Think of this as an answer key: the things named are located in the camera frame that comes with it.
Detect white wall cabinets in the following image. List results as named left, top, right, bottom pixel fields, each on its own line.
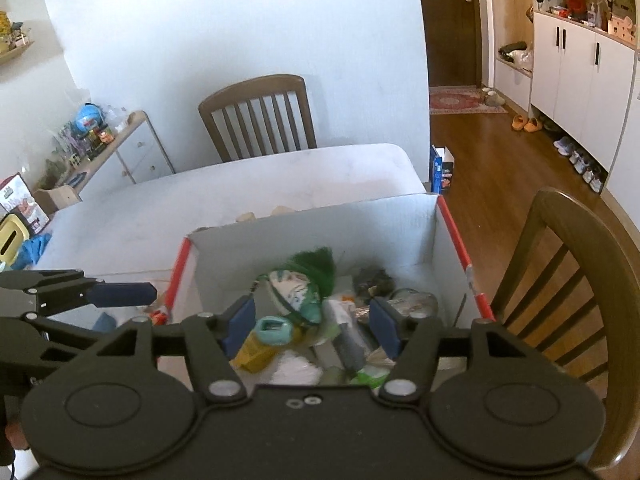
left=491, top=0, right=640, bottom=221

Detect dark entrance door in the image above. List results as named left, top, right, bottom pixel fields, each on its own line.
left=421, top=0, right=482, bottom=87

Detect blue box on floor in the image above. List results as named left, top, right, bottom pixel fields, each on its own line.
left=430, top=145, right=454, bottom=194

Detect yellow tissue box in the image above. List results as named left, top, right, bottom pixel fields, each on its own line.
left=0, top=214, right=30, bottom=266

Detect blue toy helmet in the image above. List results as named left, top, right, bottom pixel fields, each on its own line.
left=74, top=102, right=105, bottom=134

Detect cardboard scrap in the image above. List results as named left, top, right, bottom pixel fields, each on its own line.
left=270, top=205, right=295, bottom=217

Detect wooden chair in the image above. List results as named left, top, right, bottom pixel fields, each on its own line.
left=198, top=74, right=318, bottom=162
left=490, top=188, right=639, bottom=470

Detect far wooden chair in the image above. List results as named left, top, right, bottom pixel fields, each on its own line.
left=198, top=74, right=318, bottom=162

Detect blue cloth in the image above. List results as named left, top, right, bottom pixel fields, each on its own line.
left=11, top=233, right=52, bottom=270

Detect wall shelf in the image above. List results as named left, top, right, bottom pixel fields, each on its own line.
left=0, top=42, right=32, bottom=65

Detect red door mat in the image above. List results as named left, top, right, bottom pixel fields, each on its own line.
left=430, top=87, right=506, bottom=115

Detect colourful small toy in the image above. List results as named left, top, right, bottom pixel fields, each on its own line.
left=149, top=309, right=170, bottom=326

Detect white green plastic bag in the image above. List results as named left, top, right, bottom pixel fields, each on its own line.
left=312, top=298, right=394, bottom=390

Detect teal round gadget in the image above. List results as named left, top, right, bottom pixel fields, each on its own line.
left=254, top=316, right=294, bottom=347

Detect orange slippers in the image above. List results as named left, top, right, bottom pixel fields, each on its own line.
left=511, top=115, right=544, bottom=133

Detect white side cabinet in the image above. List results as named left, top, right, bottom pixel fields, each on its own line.
left=62, top=110, right=176, bottom=202

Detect yellow small box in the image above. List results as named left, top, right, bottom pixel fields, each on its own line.
left=231, top=330, right=288, bottom=374

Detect red cardboard box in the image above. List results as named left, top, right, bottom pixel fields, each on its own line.
left=162, top=193, right=497, bottom=391

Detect grey fuzzy toy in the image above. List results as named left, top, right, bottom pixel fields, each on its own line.
left=352, top=266, right=396, bottom=300

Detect near wooden chair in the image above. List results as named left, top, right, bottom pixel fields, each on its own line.
left=490, top=188, right=639, bottom=470

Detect red white snack box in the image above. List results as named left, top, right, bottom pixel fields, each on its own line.
left=0, top=174, right=50, bottom=235

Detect white plush tooth toy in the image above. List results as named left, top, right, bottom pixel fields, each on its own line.
left=269, top=350, right=323, bottom=386

